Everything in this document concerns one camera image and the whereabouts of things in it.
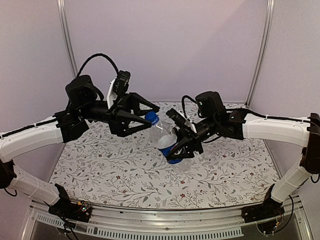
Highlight left wrist camera on white mount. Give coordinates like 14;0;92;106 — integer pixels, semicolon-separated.
106;70;131;109

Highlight aluminium corner post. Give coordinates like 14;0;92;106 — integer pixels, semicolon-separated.
245;0;275;108
57;0;78;78

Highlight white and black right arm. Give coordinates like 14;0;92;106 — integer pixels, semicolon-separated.
166;91;320;218

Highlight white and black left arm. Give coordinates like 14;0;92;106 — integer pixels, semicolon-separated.
0;71;160;217

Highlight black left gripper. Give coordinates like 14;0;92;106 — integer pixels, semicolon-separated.
80;91;159;136

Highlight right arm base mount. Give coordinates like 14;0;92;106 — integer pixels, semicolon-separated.
241;184;285;235

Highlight aluminium front frame rail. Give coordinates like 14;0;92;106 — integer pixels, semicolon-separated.
21;195;314;240

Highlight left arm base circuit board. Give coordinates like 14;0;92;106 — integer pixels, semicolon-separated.
48;183;92;223

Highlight wrist camera on white mount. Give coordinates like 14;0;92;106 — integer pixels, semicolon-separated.
166;108;197;133
106;70;131;109

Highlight clear Pepsi plastic bottle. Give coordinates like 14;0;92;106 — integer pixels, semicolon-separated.
148;118;191;174

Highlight aluminium corner post right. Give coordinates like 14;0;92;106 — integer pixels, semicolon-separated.
245;0;275;108

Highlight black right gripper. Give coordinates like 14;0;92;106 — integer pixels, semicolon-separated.
159;114;218;159

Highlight floral patterned table mat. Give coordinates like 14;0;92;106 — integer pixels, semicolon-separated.
50;122;279;209

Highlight aluminium corner post left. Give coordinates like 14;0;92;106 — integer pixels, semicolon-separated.
57;0;78;78

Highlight blue bottle cap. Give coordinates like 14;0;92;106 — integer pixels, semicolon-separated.
144;111;160;125

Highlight right wrist camera on white mount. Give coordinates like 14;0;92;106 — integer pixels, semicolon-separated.
166;108;197;133

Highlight black braided right camera cable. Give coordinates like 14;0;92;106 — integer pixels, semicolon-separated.
181;94;201;118

